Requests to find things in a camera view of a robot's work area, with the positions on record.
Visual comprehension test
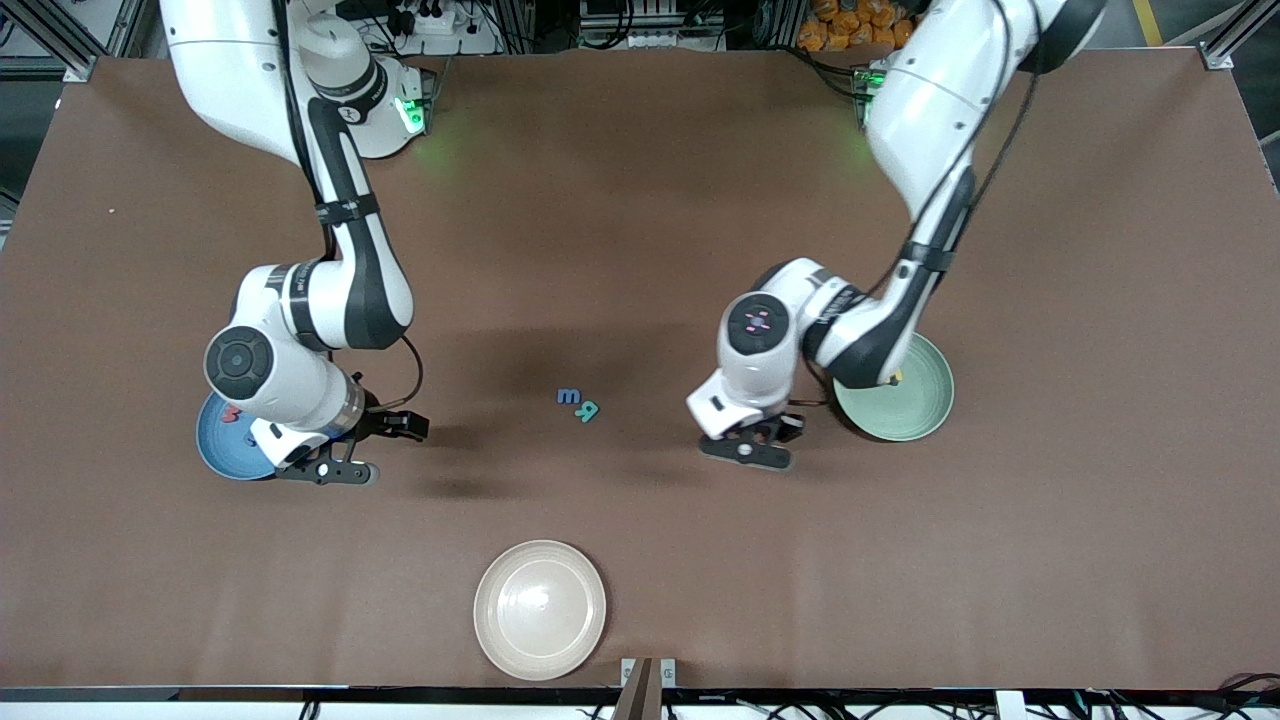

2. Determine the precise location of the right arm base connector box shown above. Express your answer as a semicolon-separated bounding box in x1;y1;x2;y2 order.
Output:
395;68;438;137

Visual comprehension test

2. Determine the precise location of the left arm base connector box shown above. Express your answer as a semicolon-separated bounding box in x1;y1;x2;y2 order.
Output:
855;62;886;126

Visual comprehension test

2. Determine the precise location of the green round plate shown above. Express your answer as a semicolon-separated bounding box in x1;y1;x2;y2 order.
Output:
833;333;956;442

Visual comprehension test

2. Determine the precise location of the blue round plate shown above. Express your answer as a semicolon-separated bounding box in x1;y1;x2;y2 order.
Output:
196;392;276;482

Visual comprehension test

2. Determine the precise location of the beige round plate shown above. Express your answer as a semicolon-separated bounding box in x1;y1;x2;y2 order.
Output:
473;540;608;682

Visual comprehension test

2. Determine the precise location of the white power strip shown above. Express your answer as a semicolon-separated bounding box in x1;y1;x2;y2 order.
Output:
385;0;471;36

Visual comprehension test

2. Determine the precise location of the pile of orange items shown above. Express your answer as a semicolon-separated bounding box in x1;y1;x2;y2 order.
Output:
797;0;916;51

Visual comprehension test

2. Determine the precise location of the black equipment rack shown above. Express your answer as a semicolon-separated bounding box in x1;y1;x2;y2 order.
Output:
578;0;729;51

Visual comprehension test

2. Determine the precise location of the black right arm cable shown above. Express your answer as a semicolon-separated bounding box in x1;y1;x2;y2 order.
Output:
280;0;425;409

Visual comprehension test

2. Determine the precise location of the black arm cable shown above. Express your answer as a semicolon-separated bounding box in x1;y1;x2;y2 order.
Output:
280;0;425;409
865;0;1046;301

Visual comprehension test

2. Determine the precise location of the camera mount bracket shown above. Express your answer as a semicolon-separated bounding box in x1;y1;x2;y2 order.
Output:
612;657;679;720

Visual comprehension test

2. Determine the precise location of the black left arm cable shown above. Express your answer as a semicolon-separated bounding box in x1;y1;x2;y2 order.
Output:
865;0;1046;301

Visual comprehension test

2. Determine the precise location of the aluminium frame profile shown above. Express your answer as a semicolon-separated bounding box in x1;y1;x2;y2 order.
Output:
1200;0;1280;73
0;0;141;81

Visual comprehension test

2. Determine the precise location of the black cable bundle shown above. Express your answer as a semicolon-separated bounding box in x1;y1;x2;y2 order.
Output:
1205;672;1280;716

